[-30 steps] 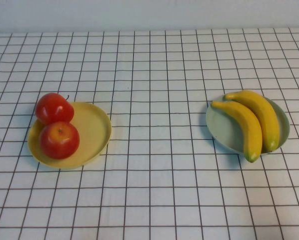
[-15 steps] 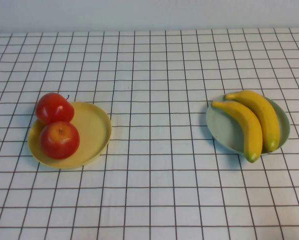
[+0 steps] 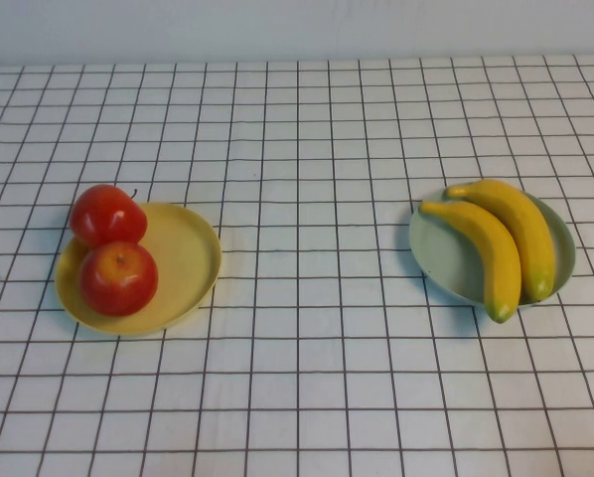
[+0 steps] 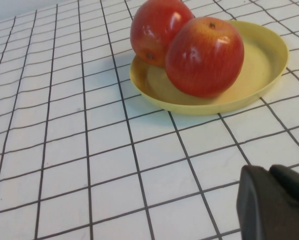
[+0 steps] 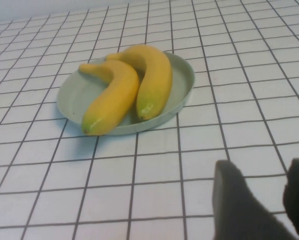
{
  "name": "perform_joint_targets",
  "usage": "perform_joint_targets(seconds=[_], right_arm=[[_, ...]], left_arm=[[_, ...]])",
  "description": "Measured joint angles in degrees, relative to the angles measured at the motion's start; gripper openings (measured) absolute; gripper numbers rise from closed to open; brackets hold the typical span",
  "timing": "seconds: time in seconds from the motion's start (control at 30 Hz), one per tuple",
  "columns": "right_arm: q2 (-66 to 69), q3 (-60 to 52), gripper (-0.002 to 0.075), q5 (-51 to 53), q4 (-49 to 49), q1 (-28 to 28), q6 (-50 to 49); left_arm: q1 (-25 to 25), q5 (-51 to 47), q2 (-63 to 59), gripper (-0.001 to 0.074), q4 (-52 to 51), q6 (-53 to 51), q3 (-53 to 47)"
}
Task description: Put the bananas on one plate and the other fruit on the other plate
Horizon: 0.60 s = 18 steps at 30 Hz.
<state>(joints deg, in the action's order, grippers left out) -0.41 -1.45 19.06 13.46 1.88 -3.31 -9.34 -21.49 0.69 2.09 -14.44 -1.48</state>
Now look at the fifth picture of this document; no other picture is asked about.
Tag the yellow plastic banana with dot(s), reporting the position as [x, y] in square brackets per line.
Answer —
[157, 82]
[114, 100]

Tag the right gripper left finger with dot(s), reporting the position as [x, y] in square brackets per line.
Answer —
[234, 212]

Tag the light blue plastic plate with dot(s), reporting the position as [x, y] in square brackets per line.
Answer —
[182, 80]

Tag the white grid tablecloth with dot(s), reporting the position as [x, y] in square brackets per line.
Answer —
[64, 175]

